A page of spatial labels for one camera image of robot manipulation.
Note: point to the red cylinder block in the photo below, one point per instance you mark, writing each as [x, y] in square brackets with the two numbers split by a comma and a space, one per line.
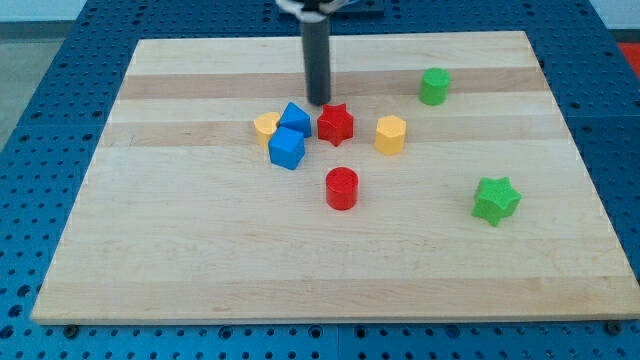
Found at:
[342, 188]

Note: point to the red star block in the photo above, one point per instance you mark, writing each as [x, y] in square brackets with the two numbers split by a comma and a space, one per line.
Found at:
[335, 124]

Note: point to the yellow hexagon block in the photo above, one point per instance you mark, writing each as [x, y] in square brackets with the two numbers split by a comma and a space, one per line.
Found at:
[390, 135]

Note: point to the blue triangular block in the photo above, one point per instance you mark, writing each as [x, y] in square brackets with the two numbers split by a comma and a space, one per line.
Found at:
[295, 118]

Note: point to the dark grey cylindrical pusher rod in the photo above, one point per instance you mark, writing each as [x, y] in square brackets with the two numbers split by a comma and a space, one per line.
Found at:
[315, 35]

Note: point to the yellow rounded block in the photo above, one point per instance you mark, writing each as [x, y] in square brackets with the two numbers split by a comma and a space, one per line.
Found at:
[265, 126]

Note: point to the light wooden board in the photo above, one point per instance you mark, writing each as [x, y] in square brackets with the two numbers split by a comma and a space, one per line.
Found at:
[182, 219]

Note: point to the green cylinder block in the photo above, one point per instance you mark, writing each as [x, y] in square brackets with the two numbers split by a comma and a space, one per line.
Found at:
[434, 86]

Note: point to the blue cube block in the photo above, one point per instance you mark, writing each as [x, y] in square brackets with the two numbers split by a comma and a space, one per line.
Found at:
[286, 148]

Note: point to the green star block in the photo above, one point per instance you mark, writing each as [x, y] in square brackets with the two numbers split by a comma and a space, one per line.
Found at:
[495, 199]

